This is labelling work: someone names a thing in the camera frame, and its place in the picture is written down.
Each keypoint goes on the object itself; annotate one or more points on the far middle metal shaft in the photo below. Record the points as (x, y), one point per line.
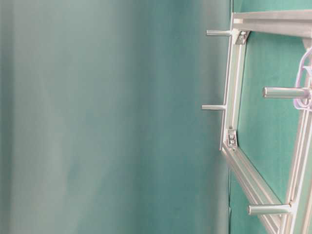
(213, 107)

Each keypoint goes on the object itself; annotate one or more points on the far upper metal shaft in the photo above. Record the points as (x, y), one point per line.
(222, 33)

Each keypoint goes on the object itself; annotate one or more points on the metal shaft with clear plate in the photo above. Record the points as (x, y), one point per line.
(286, 92)

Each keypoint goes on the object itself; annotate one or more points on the near lower metal shaft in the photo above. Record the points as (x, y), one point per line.
(272, 209)

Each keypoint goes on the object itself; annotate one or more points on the aluminium extrusion square frame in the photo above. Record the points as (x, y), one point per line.
(296, 23)

